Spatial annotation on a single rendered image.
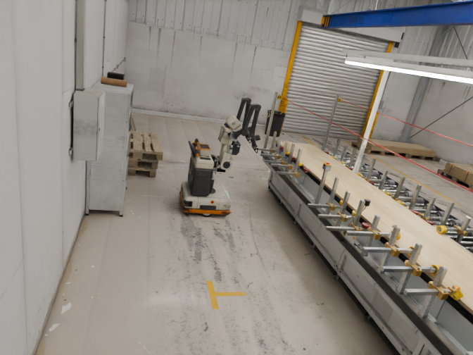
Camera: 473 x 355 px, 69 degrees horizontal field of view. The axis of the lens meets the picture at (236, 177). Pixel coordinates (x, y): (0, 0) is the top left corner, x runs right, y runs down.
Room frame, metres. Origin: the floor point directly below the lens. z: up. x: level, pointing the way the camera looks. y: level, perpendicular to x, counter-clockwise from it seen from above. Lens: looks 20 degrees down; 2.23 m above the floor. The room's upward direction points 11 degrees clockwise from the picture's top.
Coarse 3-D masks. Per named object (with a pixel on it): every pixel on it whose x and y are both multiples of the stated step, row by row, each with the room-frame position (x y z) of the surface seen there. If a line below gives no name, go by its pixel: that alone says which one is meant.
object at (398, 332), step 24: (288, 192) 5.02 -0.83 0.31; (312, 192) 4.30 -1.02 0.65; (312, 240) 4.00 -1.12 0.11; (360, 240) 3.18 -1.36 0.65; (384, 240) 2.89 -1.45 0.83; (336, 264) 3.41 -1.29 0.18; (360, 288) 3.01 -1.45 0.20; (408, 288) 2.48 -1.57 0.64; (384, 312) 2.64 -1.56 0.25; (432, 312) 2.22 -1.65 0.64; (456, 312) 2.07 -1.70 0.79; (384, 336) 2.54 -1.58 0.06; (408, 336) 2.35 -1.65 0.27; (456, 336) 2.00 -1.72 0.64
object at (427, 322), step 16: (272, 160) 5.29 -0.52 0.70; (288, 176) 4.63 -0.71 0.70; (304, 192) 4.11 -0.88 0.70; (320, 208) 3.68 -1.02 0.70; (368, 256) 2.78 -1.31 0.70; (368, 272) 2.62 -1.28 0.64; (384, 272) 2.53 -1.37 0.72; (384, 288) 2.41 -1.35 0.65; (400, 304) 2.22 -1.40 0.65; (416, 320) 2.06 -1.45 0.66; (432, 336) 1.91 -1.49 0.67; (448, 352) 1.78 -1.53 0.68
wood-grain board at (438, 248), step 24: (288, 144) 5.68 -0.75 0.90; (312, 168) 4.55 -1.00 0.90; (336, 168) 4.77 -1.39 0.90; (336, 192) 3.77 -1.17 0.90; (360, 192) 3.92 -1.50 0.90; (360, 216) 3.25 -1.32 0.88; (384, 216) 3.31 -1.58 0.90; (408, 216) 3.44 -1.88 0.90; (408, 240) 2.85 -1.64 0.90; (432, 240) 2.94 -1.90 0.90; (432, 264) 2.48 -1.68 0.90; (456, 264) 2.56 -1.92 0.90
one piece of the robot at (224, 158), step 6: (222, 126) 4.67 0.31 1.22; (222, 132) 4.57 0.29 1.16; (222, 138) 4.55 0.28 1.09; (228, 138) 4.53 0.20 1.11; (222, 144) 4.64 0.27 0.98; (228, 144) 4.58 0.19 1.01; (222, 150) 4.58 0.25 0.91; (228, 150) 4.60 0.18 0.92; (222, 156) 4.54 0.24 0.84; (228, 156) 4.55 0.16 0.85; (222, 162) 4.54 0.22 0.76; (228, 162) 4.56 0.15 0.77; (222, 168) 4.54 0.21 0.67; (228, 168) 4.56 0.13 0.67
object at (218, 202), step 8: (184, 184) 4.67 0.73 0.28; (216, 184) 4.89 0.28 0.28; (216, 192) 4.57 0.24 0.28; (224, 192) 4.62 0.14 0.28; (184, 200) 4.23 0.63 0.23; (192, 200) 4.24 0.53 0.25; (200, 200) 4.27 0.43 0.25; (208, 200) 4.31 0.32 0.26; (216, 200) 4.34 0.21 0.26; (224, 200) 4.38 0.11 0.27; (184, 208) 4.22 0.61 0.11; (192, 208) 4.25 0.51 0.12; (200, 208) 4.27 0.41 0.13; (208, 208) 4.30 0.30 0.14; (216, 208) 4.34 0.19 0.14; (224, 208) 4.37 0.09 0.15
